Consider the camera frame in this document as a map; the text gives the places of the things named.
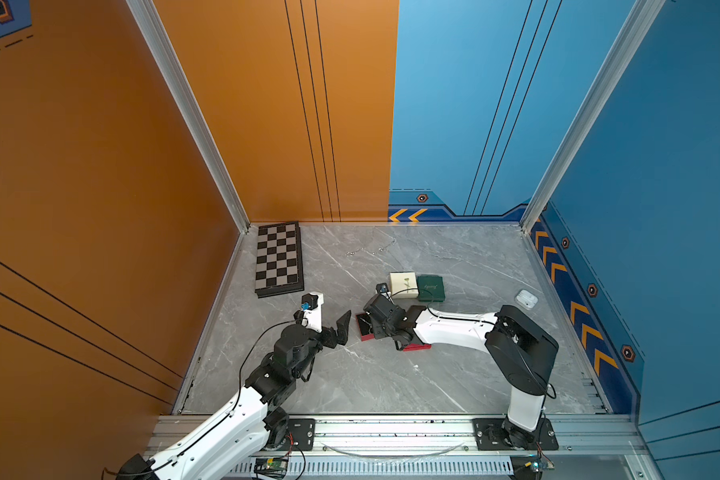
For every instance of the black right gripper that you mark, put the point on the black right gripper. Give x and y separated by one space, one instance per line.
378 334

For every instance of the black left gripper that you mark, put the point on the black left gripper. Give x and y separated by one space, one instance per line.
341 336

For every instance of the red jewelry box base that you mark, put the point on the red jewelry box base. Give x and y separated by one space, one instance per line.
365 326

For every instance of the cream booklet with flower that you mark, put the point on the cream booklet with flower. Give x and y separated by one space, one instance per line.
403 285

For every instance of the green jewelry box lid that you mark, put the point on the green jewelry box lid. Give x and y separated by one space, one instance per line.
431 288

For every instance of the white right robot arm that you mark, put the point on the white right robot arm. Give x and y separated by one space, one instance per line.
521 349

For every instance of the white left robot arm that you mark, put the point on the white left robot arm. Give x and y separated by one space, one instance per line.
252 419

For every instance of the black and silver chessboard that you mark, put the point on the black and silver chessboard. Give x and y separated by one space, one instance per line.
279 262

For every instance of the white earbuds case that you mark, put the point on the white earbuds case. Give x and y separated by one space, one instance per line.
526 299

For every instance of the left green circuit board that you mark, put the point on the left green circuit board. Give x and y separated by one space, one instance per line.
273 468

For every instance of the green circuit board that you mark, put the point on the green circuit board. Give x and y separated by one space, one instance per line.
526 468
273 468

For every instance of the right green circuit board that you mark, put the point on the right green circuit board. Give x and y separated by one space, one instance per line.
526 468

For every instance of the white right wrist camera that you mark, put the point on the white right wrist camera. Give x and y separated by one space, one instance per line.
383 290

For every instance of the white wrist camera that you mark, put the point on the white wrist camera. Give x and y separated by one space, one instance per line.
383 290
310 313

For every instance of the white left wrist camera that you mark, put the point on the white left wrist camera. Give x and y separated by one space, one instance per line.
310 313

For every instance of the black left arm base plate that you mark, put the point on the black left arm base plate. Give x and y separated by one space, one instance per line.
299 432

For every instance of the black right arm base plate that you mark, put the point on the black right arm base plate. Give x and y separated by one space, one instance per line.
494 434

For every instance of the silver aluminium corner post left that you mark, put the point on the silver aluminium corner post left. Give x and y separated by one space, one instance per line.
152 29

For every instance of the silver aluminium corner post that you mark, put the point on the silver aluminium corner post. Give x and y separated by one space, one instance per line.
631 35
152 29

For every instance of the silver aluminium corner post right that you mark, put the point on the silver aluminium corner post right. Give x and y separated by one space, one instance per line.
631 35

